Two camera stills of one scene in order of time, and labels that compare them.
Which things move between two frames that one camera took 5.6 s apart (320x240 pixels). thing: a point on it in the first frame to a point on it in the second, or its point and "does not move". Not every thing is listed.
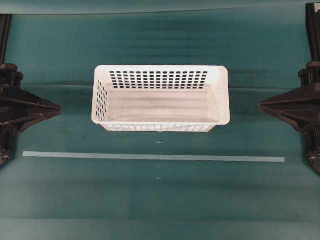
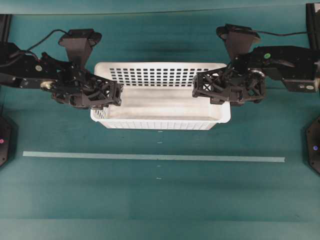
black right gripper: x=303 y=109 to x=243 y=84
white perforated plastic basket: x=156 y=98 does not move
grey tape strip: x=151 y=156 does not move
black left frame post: x=5 y=24 does not move
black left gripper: x=16 y=110 to x=75 y=86
